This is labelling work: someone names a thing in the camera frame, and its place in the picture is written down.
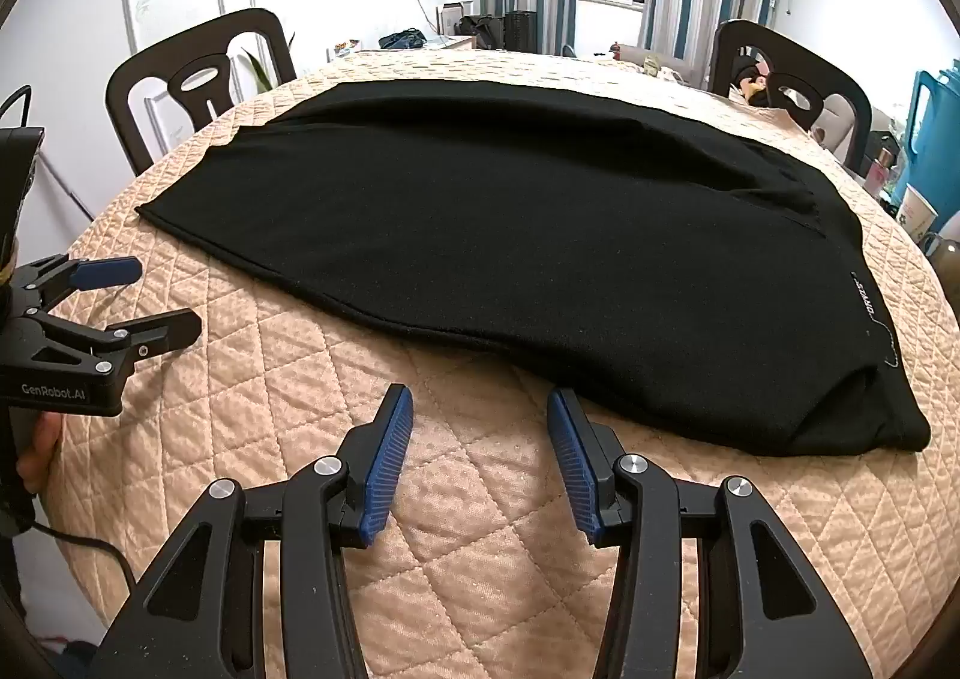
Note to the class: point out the black bag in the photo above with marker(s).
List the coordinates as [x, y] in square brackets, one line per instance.
[484, 30]

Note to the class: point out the grey sofa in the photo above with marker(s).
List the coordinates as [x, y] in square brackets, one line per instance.
[660, 60]

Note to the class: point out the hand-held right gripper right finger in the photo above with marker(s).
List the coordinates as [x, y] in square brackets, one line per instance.
[571, 454]

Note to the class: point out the teal thermos jug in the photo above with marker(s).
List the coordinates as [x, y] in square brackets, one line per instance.
[934, 124]

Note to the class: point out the black pants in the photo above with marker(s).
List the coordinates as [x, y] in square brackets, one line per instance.
[487, 236]

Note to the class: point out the person's left hand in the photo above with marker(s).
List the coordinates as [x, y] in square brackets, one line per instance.
[41, 450]

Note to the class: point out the white paper cup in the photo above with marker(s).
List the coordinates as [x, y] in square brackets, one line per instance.
[916, 210]

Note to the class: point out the green plant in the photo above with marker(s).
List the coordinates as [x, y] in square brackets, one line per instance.
[259, 70]

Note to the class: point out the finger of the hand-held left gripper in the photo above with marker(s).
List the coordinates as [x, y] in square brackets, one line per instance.
[105, 272]
[165, 330]

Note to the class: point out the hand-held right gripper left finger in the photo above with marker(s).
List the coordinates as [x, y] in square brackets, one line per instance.
[388, 454]

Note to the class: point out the peach quilted blanket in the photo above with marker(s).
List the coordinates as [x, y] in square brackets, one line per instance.
[262, 424]

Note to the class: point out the black stacked crates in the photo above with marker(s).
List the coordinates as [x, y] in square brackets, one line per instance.
[523, 30]

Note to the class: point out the dark wooden chair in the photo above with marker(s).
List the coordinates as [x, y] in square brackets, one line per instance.
[847, 94]
[135, 83]

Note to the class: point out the black handbag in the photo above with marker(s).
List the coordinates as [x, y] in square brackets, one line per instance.
[401, 39]

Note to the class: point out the pink lidded bottle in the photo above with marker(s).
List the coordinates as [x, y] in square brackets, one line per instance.
[879, 175]

